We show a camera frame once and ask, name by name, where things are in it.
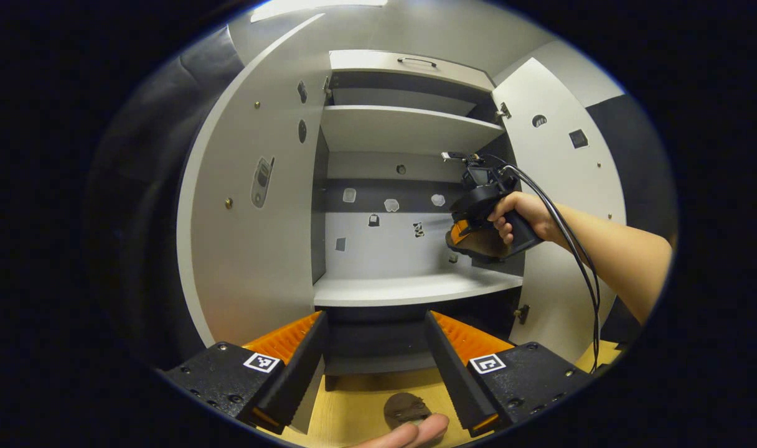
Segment black backdrop cloth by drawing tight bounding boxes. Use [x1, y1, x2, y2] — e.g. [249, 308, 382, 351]
[86, 25, 678, 374]

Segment ceiling light panel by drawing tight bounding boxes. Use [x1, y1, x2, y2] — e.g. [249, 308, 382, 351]
[251, 0, 388, 24]

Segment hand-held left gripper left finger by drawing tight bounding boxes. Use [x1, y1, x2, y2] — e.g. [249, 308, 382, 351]
[161, 311, 328, 435]

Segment white cabinet shelf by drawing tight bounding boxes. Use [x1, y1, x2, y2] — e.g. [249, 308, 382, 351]
[313, 269, 524, 307]
[321, 105, 507, 156]

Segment white and grey shoe cabinet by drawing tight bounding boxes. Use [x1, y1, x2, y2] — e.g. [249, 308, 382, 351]
[176, 14, 628, 435]

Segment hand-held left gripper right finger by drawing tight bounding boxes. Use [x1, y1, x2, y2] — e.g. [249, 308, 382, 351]
[423, 310, 594, 437]

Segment white cabinet door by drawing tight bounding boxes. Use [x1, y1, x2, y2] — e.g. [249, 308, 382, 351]
[176, 14, 332, 435]
[492, 57, 628, 365]

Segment white cabinet drawer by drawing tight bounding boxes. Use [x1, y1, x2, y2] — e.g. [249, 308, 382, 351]
[329, 50, 496, 93]

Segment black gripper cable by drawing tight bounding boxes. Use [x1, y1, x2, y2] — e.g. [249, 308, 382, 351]
[478, 152, 603, 374]

